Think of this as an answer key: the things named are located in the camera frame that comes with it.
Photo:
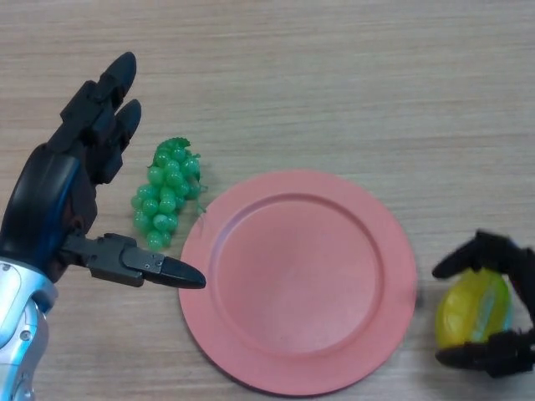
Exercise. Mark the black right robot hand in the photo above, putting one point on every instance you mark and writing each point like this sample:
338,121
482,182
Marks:
524,275

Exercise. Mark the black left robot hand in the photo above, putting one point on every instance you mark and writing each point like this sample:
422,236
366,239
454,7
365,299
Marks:
46,200

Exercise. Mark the yellow starfruit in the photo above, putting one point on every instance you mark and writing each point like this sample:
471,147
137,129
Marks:
464,309

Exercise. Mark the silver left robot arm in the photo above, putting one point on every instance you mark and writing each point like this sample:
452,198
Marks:
16,334

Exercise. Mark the pink round plate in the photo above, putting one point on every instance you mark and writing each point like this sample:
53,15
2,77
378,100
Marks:
297,284

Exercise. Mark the green grape bunch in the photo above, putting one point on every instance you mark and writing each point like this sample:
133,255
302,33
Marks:
161,200

